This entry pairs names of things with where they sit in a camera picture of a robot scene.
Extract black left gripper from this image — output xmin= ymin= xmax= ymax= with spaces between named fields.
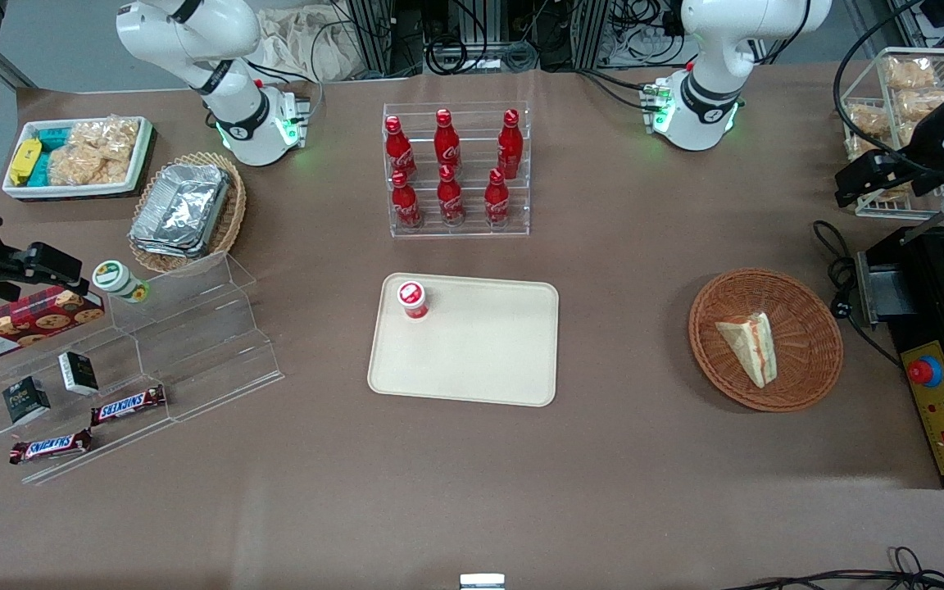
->
xmin=837 ymin=80 xmax=944 ymax=207

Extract triangle sandwich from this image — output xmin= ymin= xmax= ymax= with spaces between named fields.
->
xmin=715 ymin=311 xmax=778 ymax=389

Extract aluminium foil tray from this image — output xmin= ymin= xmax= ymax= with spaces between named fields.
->
xmin=131 ymin=162 xmax=231 ymax=249
xmin=129 ymin=232 xmax=207 ymax=257

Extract round brown wicker basket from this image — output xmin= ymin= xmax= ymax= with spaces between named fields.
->
xmin=688 ymin=268 xmax=844 ymax=412

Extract oval light wicker basket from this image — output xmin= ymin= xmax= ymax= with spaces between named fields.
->
xmin=128 ymin=152 xmax=247 ymax=275

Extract beige plastic tray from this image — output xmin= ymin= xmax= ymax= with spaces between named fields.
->
xmin=367 ymin=273 xmax=561 ymax=408

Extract red tartan cookie box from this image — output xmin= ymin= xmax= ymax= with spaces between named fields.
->
xmin=0 ymin=285 xmax=106 ymax=366

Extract green lid cup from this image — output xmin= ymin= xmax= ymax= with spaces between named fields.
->
xmin=93 ymin=260 xmax=150 ymax=304

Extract grey metal side plate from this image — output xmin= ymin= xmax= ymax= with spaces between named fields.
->
xmin=855 ymin=250 xmax=919 ymax=329

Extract yellow snack packet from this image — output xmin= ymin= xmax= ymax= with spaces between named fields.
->
xmin=10 ymin=138 xmax=43 ymax=186

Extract black box with white side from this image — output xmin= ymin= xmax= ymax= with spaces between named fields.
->
xmin=58 ymin=351 xmax=100 ymax=397

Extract black box with gold print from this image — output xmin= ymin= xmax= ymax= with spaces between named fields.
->
xmin=2 ymin=375 xmax=52 ymax=425

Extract clear bag of crackers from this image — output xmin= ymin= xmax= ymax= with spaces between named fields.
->
xmin=48 ymin=115 xmax=141 ymax=187

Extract Snickers chocolate bar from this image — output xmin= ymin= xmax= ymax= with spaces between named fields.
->
xmin=9 ymin=428 xmax=93 ymax=465
xmin=90 ymin=384 xmax=167 ymax=427

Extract white rectangular snack bin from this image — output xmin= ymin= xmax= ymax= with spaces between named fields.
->
xmin=2 ymin=116 xmax=155 ymax=202

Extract clear acrylic step display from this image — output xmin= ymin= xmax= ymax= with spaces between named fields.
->
xmin=0 ymin=250 xmax=284 ymax=486

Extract red emergency stop button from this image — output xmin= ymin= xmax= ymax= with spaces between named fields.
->
xmin=908 ymin=356 xmax=944 ymax=388

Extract white power strip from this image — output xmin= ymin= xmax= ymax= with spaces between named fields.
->
xmin=603 ymin=29 xmax=686 ymax=68

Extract beige crumpled cloth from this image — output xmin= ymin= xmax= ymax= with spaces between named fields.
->
xmin=255 ymin=8 xmax=358 ymax=83

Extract red Coca-Cola bottle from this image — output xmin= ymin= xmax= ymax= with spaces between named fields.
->
xmin=434 ymin=108 xmax=461 ymax=169
xmin=384 ymin=116 xmax=418 ymax=181
xmin=390 ymin=170 xmax=424 ymax=229
xmin=484 ymin=169 xmax=511 ymax=228
xmin=497 ymin=109 xmax=524 ymax=179
xmin=437 ymin=165 xmax=465 ymax=227

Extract red white yogurt cup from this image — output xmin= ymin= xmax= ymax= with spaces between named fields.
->
xmin=396 ymin=280 xmax=430 ymax=322

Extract clear acrylic bottle rack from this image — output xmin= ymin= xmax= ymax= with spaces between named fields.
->
xmin=382 ymin=102 xmax=531 ymax=239

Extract white wire rack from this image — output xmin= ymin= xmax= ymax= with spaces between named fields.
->
xmin=837 ymin=48 xmax=944 ymax=220

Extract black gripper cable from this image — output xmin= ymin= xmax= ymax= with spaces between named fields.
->
xmin=833 ymin=0 xmax=944 ymax=179

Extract black power cable with plug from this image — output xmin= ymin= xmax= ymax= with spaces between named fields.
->
xmin=812 ymin=220 xmax=903 ymax=367

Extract black arm base cables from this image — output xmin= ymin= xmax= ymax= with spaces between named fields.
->
xmin=574 ymin=67 xmax=657 ymax=111

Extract aluminium profile post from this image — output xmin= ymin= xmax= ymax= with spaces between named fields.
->
xmin=574 ymin=0 xmax=610 ymax=71
xmin=347 ymin=0 xmax=396 ymax=76

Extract thin arm base cables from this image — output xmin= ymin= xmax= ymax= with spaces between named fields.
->
xmin=247 ymin=57 xmax=325 ymax=125

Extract black cables on floor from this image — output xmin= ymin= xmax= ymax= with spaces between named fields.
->
xmin=722 ymin=547 xmax=944 ymax=590

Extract tangle of black cables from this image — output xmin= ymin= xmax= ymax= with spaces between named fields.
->
xmin=394 ymin=0 xmax=575 ymax=73

